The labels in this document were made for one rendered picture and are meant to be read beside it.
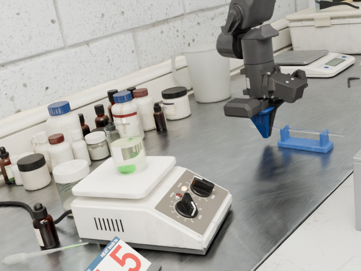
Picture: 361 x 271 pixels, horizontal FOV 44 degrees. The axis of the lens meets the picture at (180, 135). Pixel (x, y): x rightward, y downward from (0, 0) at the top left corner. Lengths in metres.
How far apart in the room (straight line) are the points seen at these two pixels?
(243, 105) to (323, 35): 0.88
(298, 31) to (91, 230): 1.22
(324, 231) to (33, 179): 0.55
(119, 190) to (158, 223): 0.07
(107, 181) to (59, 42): 0.55
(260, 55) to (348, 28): 0.79
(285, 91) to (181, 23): 0.65
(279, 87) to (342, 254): 0.36
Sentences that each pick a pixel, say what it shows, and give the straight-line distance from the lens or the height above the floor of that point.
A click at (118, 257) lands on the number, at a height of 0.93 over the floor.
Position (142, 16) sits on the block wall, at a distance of 1.29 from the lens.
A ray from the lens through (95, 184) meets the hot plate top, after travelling 0.64.
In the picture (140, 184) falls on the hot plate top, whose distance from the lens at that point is 0.61.
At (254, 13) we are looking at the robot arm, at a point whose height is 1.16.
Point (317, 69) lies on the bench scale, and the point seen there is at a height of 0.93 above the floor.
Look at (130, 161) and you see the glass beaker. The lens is 0.63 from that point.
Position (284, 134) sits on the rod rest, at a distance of 0.88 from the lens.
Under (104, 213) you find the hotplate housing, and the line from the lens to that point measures 0.62.
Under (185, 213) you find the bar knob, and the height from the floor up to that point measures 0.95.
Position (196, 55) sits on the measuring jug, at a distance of 1.20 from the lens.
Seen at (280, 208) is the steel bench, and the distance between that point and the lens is 0.68.
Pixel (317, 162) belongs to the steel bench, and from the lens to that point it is 0.81.
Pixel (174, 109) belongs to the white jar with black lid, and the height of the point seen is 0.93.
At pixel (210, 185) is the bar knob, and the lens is 0.64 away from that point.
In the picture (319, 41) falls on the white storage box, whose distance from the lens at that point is 1.65.
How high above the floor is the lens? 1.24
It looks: 19 degrees down
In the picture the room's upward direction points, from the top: 10 degrees counter-clockwise
